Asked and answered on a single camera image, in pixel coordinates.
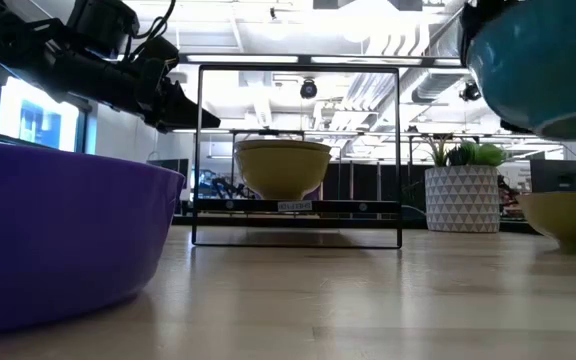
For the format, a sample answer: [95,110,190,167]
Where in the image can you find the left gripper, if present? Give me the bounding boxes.
[117,39,221,134]

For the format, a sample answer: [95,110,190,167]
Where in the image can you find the teal bowl patterned inside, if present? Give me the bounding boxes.
[466,0,576,143]

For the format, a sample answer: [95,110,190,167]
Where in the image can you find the yellow bowl leaf-patterned inside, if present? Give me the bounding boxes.
[234,139,333,156]
[516,191,576,255]
[235,147,333,202]

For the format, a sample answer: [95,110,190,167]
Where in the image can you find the purple plastic bowl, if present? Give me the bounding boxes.
[0,141,188,337]

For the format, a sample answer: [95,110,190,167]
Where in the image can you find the black ceiling spotlight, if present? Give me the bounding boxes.
[300,78,319,101]
[459,81,483,103]

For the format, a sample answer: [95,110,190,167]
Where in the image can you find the white shelf label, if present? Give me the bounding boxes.
[276,200,314,213]

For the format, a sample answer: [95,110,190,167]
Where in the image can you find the potted plant triangle-pattern pot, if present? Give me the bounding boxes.
[424,135,510,234]

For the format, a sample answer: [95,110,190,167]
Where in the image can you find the black metal shelf rack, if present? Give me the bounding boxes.
[191,63,403,250]

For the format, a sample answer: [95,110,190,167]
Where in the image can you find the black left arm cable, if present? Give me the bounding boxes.
[131,0,178,41]

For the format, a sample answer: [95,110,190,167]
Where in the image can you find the black table edge rail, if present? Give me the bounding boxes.
[171,213,542,235]

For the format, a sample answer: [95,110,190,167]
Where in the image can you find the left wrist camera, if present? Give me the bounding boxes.
[67,0,140,60]

